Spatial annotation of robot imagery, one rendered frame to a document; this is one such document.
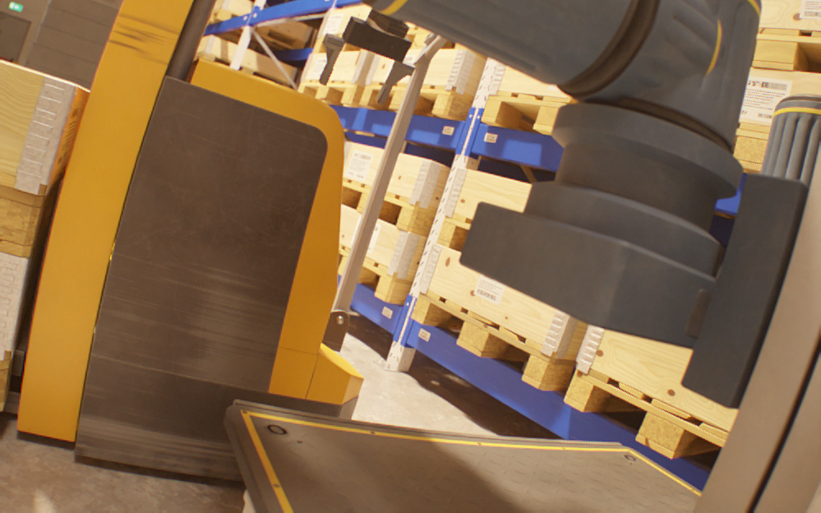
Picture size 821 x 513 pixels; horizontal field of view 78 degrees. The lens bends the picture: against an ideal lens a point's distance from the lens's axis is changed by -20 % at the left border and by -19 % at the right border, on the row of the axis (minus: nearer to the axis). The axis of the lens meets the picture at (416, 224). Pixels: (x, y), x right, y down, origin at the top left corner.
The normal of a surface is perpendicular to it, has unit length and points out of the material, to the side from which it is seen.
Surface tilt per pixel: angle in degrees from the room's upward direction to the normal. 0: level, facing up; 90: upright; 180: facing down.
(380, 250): 90
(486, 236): 90
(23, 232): 90
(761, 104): 90
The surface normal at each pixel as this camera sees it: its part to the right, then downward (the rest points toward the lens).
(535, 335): -0.75, -0.23
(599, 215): -0.54, -0.15
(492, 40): -0.18, 0.94
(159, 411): 0.46, 0.18
